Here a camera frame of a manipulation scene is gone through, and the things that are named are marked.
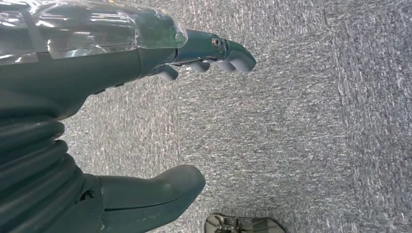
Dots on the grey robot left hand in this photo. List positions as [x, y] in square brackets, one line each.
[80, 70]

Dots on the grey robot foot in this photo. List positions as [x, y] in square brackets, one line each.
[225, 225]

